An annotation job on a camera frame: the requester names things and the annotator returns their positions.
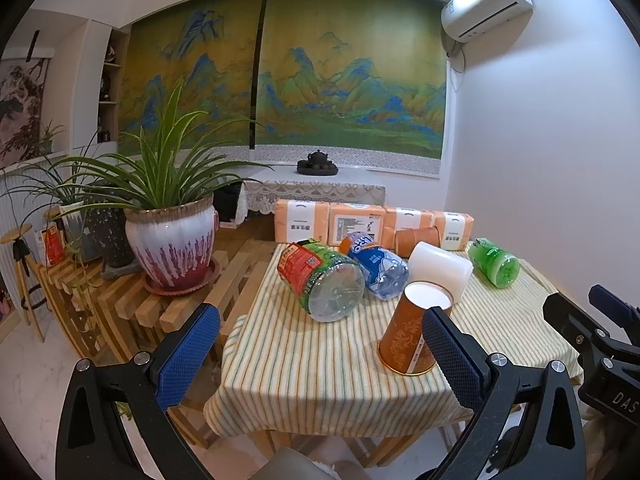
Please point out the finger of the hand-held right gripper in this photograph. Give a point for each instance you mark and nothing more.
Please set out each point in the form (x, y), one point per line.
(612, 305)
(567, 320)

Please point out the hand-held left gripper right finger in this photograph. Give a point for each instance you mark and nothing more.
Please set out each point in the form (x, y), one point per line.
(452, 357)

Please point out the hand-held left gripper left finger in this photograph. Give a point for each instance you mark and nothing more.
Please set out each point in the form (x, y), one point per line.
(187, 360)

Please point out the orange patterned paper cup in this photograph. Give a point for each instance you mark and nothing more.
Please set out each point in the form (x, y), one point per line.
(412, 332)

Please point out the white plastic cup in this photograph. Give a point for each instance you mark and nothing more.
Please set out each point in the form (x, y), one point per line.
(440, 270)

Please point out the plain orange paper cup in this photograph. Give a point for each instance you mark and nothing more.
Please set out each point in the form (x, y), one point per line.
(417, 241)

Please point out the red flowerpot saucer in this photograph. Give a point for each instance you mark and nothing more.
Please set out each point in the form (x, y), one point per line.
(200, 282)

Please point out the wooden slatted bench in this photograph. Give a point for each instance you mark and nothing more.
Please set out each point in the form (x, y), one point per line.
(125, 305)

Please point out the green label plastic bottle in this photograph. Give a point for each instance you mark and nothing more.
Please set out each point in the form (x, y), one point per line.
(495, 261)

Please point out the striped tablecloth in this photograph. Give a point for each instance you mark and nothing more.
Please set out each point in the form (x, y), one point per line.
(300, 360)

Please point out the white and red flowerpot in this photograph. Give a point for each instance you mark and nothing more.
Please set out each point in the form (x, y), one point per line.
(167, 245)

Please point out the blue label water bottle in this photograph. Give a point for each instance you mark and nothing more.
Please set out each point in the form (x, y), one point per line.
(377, 265)

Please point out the orange tissue packet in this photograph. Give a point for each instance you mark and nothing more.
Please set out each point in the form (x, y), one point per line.
(407, 220)
(357, 222)
(300, 220)
(455, 230)

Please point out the wooden table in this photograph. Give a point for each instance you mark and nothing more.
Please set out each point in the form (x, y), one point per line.
(350, 447)

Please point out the dark speckled flowerpot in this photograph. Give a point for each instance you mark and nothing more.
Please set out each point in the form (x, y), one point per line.
(110, 232)

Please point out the green bottle with red label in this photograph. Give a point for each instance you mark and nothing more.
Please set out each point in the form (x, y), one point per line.
(320, 280)

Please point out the red snack packet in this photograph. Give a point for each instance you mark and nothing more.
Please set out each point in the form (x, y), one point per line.
(52, 247)

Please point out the wooden stool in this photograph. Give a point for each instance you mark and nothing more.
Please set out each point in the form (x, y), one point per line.
(22, 270)

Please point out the spider plant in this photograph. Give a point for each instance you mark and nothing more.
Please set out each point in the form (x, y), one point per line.
(165, 160)

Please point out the white lace tablecloth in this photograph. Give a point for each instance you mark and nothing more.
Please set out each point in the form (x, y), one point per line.
(310, 192)

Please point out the thin leafed potted plant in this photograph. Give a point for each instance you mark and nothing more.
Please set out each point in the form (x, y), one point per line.
(45, 180)

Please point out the dark tea set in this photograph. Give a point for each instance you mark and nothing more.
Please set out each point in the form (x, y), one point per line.
(317, 164)

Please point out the white air conditioner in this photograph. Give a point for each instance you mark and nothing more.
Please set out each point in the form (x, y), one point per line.
(482, 2)

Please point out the wall shelf niche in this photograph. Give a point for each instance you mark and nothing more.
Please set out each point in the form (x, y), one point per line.
(111, 85)

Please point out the ink painting wall scroll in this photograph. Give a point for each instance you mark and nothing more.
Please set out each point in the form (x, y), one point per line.
(20, 110)

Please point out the landscape painting wall hanging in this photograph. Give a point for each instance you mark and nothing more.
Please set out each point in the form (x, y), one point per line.
(325, 75)

